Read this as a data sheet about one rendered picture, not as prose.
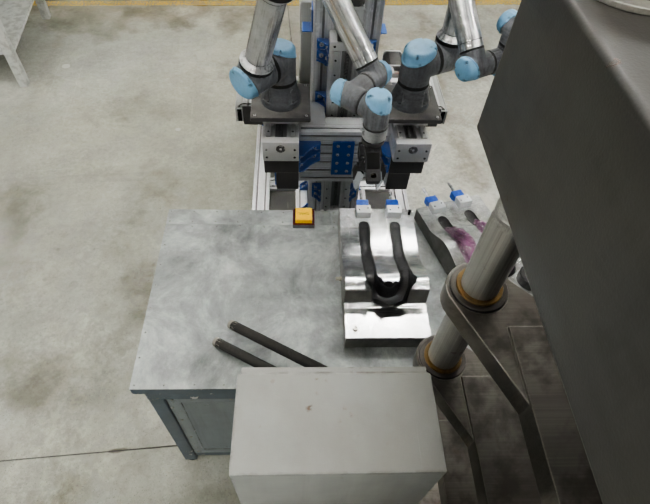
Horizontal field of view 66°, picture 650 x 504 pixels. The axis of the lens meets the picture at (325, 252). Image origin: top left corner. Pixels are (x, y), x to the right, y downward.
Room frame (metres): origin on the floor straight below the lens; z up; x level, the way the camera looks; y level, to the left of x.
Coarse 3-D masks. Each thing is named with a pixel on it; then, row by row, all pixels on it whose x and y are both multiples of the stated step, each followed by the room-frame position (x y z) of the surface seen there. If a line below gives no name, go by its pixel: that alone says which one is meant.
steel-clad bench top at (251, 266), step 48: (192, 240) 1.09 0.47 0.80; (240, 240) 1.10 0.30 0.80; (288, 240) 1.12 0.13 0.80; (336, 240) 1.14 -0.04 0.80; (192, 288) 0.89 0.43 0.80; (240, 288) 0.90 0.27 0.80; (288, 288) 0.92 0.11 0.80; (336, 288) 0.93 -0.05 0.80; (432, 288) 0.96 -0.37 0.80; (144, 336) 0.70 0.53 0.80; (192, 336) 0.71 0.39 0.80; (240, 336) 0.73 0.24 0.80; (288, 336) 0.74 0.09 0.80; (336, 336) 0.75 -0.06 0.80; (144, 384) 0.55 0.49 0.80; (192, 384) 0.56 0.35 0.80
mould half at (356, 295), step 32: (352, 224) 1.14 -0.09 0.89; (384, 224) 1.15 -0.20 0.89; (352, 256) 1.00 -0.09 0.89; (384, 256) 1.01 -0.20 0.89; (416, 256) 1.02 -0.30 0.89; (352, 288) 0.85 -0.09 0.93; (416, 288) 0.86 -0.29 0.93; (352, 320) 0.78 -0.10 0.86; (384, 320) 0.79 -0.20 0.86; (416, 320) 0.79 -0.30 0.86
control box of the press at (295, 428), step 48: (240, 384) 0.30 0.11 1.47; (288, 384) 0.30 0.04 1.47; (336, 384) 0.31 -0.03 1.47; (384, 384) 0.31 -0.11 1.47; (240, 432) 0.23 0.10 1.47; (288, 432) 0.23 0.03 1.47; (336, 432) 0.24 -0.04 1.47; (384, 432) 0.24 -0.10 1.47; (432, 432) 0.25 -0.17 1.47; (240, 480) 0.17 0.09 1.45; (288, 480) 0.17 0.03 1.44; (336, 480) 0.18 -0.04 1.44; (384, 480) 0.19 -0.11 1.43; (432, 480) 0.19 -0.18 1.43
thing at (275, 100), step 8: (272, 88) 1.56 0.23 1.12; (280, 88) 1.56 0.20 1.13; (288, 88) 1.57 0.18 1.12; (296, 88) 1.60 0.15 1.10; (264, 96) 1.57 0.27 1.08; (272, 96) 1.55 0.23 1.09; (280, 96) 1.55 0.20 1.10; (288, 96) 1.56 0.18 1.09; (296, 96) 1.58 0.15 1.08; (264, 104) 1.56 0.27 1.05; (272, 104) 1.54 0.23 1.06; (280, 104) 1.54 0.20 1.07; (288, 104) 1.55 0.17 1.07; (296, 104) 1.57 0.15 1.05
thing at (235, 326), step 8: (232, 320) 0.77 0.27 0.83; (232, 328) 0.74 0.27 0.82; (240, 328) 0.73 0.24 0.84; (248, 328) 0.73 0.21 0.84; (248, 336) 0.71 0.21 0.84; (256, 336) 0.70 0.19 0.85; (264, 336) 0.70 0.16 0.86; (264, 344) 0.68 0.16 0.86; (272, 344) 0.67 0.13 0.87; (280, 344) 0.67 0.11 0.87; (280, 352) 0.65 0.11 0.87; (288, 352) 0.64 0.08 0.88; (296, 352) 0.64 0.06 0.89; (296, 360) 0.62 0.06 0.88; (304, 360) 0.62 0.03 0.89; (312, 360) 0.62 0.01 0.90
